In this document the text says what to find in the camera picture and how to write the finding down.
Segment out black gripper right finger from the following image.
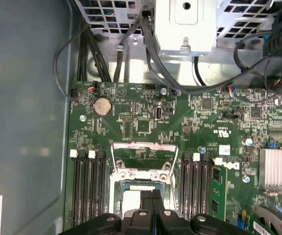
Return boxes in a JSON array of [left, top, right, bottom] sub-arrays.
[[153, 190, 244, 235]]

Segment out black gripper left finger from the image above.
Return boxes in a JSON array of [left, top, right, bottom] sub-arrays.
[[64, 190, 154, 235]]

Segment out silver square CPU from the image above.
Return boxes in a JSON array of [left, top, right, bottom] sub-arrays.
[[120, 182, 166, 212]]

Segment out metal CPU socket cover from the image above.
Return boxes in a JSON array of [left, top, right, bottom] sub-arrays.
[[110, 141, 180, 177]]

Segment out black clip RAM slot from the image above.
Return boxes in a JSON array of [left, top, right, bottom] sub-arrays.
[[78, 149, 91, 227], [199, 153, 213, 221], [179, 151, 190, 221], [97, 149, 110, 227]]

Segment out CPU socket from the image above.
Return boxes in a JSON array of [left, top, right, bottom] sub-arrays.
[[107, 167, 180, 217]]

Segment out green RAM stick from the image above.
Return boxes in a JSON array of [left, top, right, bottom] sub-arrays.
[[211, 163, 229, 221]]

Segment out black square chip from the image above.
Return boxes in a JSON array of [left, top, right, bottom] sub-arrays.
[[136, 119, 152, 134]]

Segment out green motherboard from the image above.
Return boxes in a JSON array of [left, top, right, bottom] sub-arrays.
[[63, 80, 282, 235]]

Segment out black graphics card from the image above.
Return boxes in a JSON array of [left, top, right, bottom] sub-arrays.
[[251, 204, 282, 235]]

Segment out round coin battery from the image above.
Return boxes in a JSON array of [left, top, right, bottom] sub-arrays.
[[93, 97, 113, 116]]

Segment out silver finned heatsink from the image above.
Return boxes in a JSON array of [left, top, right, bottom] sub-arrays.
[[258, 147, 282, 189]]

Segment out black PC case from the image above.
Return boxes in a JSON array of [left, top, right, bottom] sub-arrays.
[[0, 0, 282, 235]]

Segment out silver disk bay cage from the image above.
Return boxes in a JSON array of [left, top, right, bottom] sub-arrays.
[[74, 0, 276, 57]]

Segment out black cable bundle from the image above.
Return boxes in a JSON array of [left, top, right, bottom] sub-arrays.
[[140, 9, 282, 98], [77, 24, 112, 83]]

